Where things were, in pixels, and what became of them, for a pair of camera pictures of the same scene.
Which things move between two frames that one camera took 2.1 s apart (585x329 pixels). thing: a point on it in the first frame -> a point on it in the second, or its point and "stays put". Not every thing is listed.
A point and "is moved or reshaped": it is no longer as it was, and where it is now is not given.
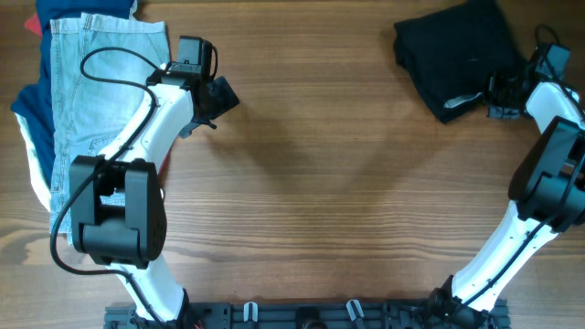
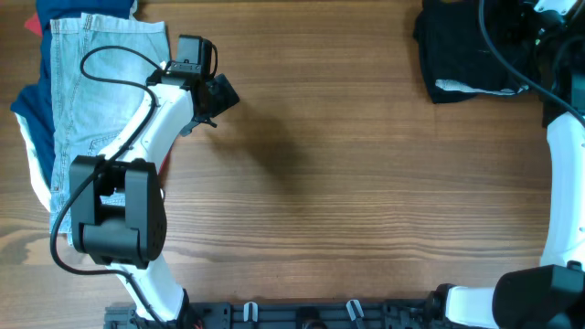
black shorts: [451, 51] is moved or reshaped
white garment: [37, 178] stays put
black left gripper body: [220, 100] stays put
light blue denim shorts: [101, 67] stays put
